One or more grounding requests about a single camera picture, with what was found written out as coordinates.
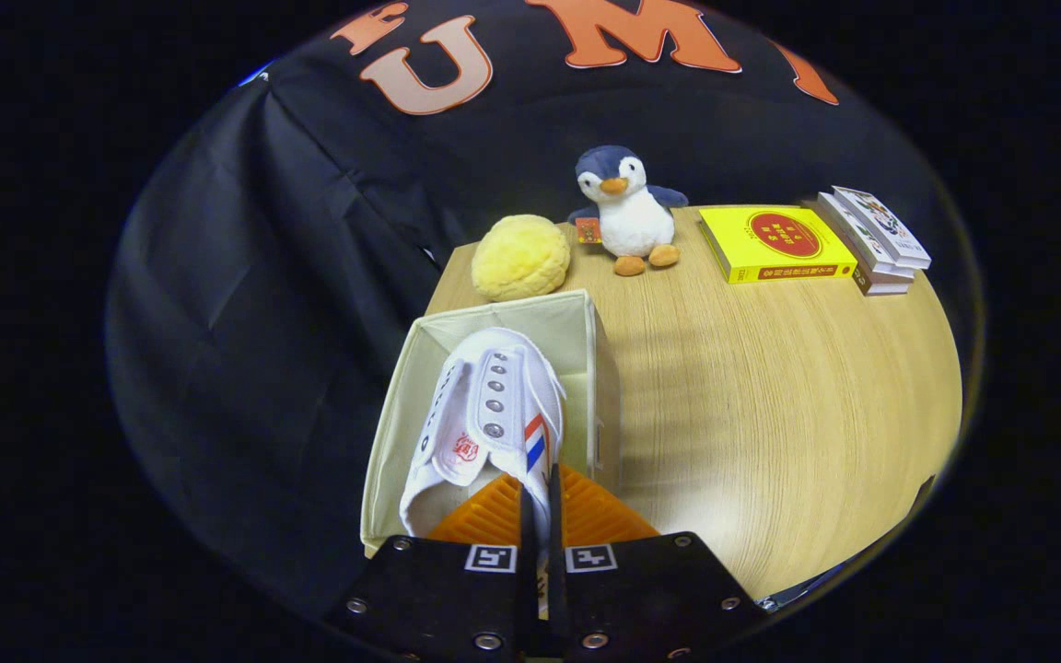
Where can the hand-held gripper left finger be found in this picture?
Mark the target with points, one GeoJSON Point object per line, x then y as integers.
{"type": "Point", "coordinates": [438, 589]}

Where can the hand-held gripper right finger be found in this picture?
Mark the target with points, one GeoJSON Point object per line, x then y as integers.
{"type": "Point", "coordinates": [553, 552]}

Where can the white canvas shoe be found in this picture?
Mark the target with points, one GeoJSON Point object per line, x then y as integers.
{"type": "Point", "coordinates": [503, 405]}

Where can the beige fabric storage box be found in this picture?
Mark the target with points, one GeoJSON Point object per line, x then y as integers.
{"type": "Point", "coordinates": [577, 341]}

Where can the yellow round plush toy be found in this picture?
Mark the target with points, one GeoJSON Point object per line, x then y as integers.
{"type": "Point", "coordinates": [521, 258]}

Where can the penguin plush toy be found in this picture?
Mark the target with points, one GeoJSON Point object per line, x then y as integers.
{"type": "Point", "coordinates": [632, 226]}

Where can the yellow book with red circle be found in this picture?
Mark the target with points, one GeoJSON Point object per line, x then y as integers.
{"type": "Point", "coordinates": [784, 244]}

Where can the white illustrated cover book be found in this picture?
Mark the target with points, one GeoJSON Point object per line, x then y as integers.
{"type": "Point", "coordinates": [885, 226]}

